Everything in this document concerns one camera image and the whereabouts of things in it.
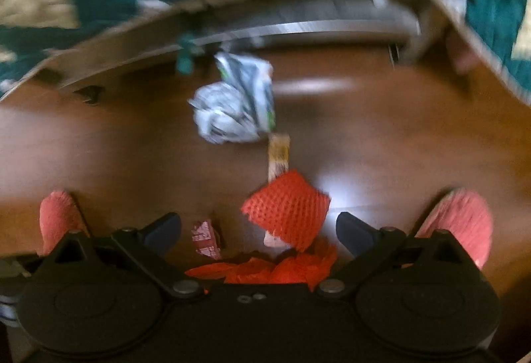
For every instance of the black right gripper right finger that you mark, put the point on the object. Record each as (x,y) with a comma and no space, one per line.
(370,248)

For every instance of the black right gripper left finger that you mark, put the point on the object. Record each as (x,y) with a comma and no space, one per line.
(147,246)

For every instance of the red candy wrapper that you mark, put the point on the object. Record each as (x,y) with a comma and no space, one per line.
(206,240)

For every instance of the white grey wrapper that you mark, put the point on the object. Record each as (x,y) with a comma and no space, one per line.
(239,107)

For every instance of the orange foam fruit net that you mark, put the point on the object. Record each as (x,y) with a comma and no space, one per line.
(289,208)

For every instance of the left pink slipper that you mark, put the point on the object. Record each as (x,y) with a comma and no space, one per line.
(58,215)

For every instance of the pink slipper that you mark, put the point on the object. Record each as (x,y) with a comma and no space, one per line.
(467,216)
(58,215)

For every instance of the right pink slipper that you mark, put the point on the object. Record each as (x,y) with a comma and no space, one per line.
(467,216)

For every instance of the small yellow snack wrapper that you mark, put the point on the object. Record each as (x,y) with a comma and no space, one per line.
(278,155)

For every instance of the metal bed frame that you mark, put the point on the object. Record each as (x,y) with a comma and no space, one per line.
(93,67)

